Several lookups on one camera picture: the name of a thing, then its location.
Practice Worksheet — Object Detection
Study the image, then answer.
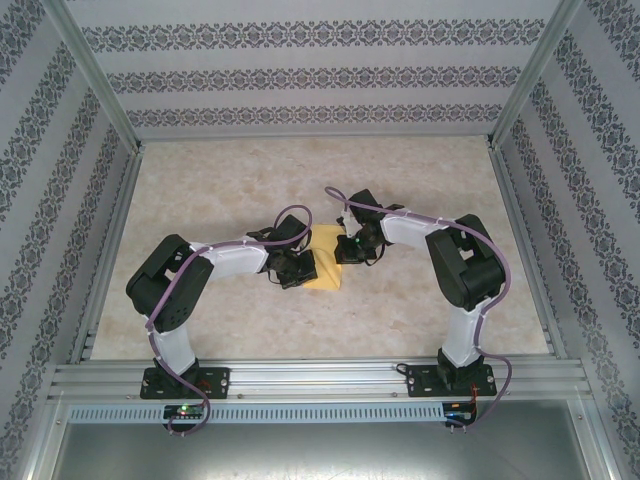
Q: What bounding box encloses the yellow cloth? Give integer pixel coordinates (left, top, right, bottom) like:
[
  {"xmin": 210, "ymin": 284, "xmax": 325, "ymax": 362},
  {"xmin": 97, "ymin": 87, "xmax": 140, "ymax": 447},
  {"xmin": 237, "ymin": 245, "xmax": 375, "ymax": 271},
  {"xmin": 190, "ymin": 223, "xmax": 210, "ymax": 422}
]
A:
[{"xmin": 302, "ymin": 223, "xmax": 346, "ymax": 292}]

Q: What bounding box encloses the grey metal sheet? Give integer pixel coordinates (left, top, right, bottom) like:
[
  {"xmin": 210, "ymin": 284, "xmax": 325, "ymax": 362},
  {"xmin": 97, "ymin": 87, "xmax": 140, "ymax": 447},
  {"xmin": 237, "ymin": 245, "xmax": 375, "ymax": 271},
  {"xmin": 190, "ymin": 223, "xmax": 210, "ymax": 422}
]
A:
[{"xmin": 29, "ymin": 399, "xmax": 621, "ymax": 480}]

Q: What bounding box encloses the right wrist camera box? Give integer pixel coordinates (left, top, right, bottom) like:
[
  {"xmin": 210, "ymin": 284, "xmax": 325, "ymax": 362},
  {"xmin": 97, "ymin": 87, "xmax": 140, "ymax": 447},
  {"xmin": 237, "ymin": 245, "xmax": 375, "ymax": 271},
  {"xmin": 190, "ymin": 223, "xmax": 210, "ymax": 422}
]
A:
[{"xmin": 339, "ymin": 209, "xmax": 360, "ymax": 239}]

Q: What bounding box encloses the aluminium mounting rail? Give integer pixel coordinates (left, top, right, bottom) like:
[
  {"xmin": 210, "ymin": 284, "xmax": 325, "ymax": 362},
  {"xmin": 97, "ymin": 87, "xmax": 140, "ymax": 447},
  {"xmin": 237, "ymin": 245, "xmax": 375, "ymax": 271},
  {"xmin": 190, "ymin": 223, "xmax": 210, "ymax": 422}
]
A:
[{"xmin": 48, "ymin": 358, "xmax": 591, "ymax": 401}]

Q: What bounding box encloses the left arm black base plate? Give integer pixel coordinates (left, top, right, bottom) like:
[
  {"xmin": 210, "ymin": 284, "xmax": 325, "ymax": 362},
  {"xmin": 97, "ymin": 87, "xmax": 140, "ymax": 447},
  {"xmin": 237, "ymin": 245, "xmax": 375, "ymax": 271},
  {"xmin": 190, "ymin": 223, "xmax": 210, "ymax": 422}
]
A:
[{"xmin": 141, "ymin": 367, "xmax": 231, "ymax": 400}]

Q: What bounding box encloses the aluminium side rail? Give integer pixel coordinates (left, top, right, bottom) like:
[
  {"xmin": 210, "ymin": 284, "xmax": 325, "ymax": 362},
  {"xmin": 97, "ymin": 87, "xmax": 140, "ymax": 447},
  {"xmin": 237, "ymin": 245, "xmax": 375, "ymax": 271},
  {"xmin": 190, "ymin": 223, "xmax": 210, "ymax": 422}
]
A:
[
  {"xmin": 487, "ymin": 142, "xmax": 569, "ymax": 359},
  {"xmin": 69, "ymin": 149, "xmax": 144, "ymax": 364}
]

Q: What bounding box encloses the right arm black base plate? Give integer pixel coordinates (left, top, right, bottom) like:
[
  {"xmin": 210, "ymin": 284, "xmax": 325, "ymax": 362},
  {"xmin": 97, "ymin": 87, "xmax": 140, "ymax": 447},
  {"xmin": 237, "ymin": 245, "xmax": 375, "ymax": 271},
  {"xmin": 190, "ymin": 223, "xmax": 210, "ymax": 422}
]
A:
[{"xmin": 405, "ymin": 363, "xmax": 498, "ymax": 399}]

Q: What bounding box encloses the slotted grey cable duct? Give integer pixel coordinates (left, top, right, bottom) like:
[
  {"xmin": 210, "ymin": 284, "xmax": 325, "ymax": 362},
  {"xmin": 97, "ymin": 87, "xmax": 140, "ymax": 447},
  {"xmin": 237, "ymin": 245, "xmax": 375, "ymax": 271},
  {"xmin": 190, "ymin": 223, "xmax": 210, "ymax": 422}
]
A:
[{"xmin": 67, "ymin": 403, "xmax": 446, "ymax": 424}]

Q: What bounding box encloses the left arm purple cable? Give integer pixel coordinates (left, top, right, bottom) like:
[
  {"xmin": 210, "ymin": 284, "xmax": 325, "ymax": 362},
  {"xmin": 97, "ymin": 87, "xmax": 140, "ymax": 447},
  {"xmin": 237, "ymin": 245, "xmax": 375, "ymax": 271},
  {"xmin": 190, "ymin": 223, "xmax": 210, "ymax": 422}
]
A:
[{"xmin": 145, "ymin": 207, "xmax": 315, "ymax": 436}]

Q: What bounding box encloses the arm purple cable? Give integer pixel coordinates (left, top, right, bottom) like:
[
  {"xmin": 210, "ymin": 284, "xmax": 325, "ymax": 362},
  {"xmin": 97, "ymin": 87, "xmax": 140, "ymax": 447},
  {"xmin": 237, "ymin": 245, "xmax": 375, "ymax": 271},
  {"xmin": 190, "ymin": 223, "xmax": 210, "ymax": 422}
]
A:
[
  {"xmin": 145, "ymin": 207, "xmax": 315, "ymax": 436},
  {"xmin": 324, "ymin": 185, "xmax": 516, "ymax": 436}
]

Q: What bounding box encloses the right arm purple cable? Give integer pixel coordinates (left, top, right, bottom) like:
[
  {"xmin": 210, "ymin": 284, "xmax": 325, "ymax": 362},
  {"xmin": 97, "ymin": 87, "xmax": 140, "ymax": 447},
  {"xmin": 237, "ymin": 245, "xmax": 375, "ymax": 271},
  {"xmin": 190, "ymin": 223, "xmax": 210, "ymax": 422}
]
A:
[{"xmin": 324, "ymin": 185, "xmax": 516, "ymax": 436}]

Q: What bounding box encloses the aluminium frame post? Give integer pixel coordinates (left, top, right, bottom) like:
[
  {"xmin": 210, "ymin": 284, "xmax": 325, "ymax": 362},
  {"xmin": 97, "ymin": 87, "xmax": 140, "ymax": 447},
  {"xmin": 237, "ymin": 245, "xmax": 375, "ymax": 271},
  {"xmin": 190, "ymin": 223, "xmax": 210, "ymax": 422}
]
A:
[
  {"xmin": 487, "ymin": 0, "xmax": 584, "ymax": 146},
  {"xmin": 42, "ymin": 0, "xmax": 144, "ymax": 151}
]

